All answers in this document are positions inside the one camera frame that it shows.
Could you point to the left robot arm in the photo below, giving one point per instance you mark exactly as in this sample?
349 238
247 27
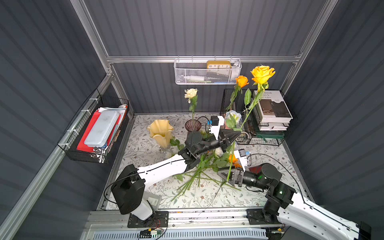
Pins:
128 189

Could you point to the pile of flowers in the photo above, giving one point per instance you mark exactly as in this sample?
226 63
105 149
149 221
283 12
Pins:
210 161

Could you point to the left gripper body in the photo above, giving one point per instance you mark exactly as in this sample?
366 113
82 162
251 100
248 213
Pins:
223 141

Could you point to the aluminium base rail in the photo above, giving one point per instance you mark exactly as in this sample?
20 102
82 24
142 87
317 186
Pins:
181 224

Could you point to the red folder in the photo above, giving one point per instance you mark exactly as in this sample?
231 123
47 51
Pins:
82 147

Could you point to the white wire wall basket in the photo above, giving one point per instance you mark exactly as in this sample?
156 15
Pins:
190 71

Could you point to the yellow wavy vase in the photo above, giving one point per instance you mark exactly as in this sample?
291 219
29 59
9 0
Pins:
161 132

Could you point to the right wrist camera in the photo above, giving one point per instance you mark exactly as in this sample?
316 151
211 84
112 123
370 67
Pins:
241 155

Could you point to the floral table mat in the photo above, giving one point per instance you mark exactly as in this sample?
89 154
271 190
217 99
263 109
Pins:
141 150

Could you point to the yellow orange rose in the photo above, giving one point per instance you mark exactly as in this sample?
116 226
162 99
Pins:
241 82

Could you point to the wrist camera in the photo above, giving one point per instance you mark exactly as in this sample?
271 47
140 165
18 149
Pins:
241 155
216 123

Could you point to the white plastic case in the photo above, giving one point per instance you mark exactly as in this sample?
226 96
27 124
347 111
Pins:
101 128

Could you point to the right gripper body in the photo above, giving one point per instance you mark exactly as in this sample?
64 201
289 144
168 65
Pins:
240 177

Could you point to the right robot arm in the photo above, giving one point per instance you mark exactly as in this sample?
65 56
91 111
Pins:
288 207

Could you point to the red notebook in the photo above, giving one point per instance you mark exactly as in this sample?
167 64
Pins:
255 168

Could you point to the black wire side basket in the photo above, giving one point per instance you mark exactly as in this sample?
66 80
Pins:
74 134

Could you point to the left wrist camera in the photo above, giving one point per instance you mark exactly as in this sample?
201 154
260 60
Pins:
216 123

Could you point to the yellow clock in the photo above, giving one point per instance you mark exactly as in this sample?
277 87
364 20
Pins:
215 64

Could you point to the black wire desk organizer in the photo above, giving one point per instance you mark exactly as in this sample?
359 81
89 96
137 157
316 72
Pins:
252 134

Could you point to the purple ribbed glass vase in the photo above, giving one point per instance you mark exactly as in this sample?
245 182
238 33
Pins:
193 125

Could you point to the interior design trends book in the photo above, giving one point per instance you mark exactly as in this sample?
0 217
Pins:
272 108

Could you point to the cream white rose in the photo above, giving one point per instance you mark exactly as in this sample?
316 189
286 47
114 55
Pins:
192 98

